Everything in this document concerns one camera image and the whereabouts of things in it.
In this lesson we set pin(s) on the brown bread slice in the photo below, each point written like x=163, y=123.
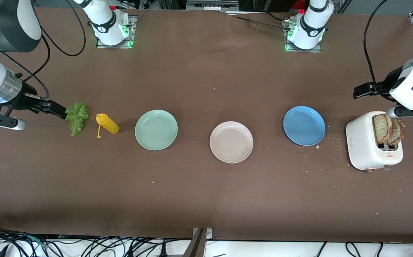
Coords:
x=399, y=130
x=381, y=128

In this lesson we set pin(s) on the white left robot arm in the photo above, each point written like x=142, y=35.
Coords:
x=311, y=25

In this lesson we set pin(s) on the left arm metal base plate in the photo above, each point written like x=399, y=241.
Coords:
x=316, y=51

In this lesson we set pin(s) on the yellow mustard squeeze bottle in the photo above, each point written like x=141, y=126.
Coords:
x=109, y=125

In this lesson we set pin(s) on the grey background equipment box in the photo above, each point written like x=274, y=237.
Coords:
x=210, y=3

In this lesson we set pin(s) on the green lettuce leaf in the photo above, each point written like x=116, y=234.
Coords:
x=76, y=116

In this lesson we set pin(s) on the mint green plate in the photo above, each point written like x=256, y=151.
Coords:
x=156, y=130

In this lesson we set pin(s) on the white toaster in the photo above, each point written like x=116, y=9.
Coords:
x=361, y=142

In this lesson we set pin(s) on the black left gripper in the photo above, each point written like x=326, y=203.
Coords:
x=388, y=81

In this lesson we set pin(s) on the beige plate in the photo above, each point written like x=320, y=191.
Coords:
x=231, y=142

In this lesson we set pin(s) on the white left camera mount block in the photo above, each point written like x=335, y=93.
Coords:
x=406, y=93

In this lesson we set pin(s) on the blue plate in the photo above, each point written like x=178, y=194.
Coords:
x=304, y=125

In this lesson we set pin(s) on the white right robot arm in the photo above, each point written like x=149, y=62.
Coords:
x=10, y=25

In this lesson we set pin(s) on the grey metal table bracket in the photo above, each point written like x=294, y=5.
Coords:
x=197, y=246

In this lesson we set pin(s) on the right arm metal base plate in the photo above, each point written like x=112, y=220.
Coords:
x=132, y=35

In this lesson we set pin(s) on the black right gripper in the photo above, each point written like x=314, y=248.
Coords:
x=26, y=101

